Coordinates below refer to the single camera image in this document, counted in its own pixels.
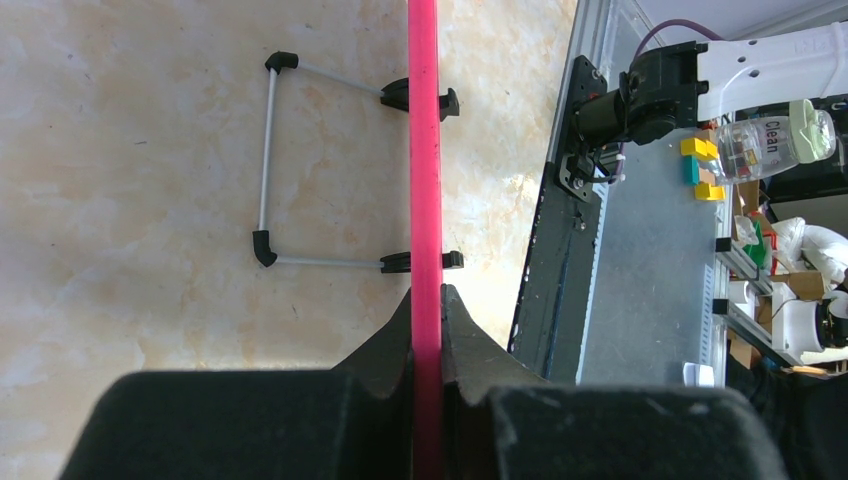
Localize yellow toy block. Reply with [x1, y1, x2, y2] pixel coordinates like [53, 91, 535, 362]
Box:
[680, 137, 719, 162]
[694, 182, 726, 201]

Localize teal toy block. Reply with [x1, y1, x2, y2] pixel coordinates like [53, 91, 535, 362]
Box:
[683, 156, 700, 186]

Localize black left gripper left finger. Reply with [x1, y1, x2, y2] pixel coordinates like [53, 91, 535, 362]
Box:
[334, 292, 413, 479]

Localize pink framed whiteboard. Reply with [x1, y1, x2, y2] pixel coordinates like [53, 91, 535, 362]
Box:
[408, 1, 444, 479]

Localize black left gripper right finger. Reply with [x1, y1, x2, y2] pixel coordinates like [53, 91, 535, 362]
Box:
[441, 284, 547, 479]

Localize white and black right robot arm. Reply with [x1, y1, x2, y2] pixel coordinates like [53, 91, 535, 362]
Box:
[545, 22, 847, 201]

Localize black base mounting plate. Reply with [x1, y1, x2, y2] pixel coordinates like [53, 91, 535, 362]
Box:
[508, 55, 607, 385]

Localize black whiteboard foot clip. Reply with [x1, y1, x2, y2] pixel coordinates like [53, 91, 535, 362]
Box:
[439, 88, 460, 122]
[442, 250, 464, 270]

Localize clear plastic cup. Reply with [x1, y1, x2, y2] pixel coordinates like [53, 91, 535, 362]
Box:
[706, 99, 838, 185]

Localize grey wire whiteboard stand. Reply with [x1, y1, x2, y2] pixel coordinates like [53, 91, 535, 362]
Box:
[251, 51, 411, 274]

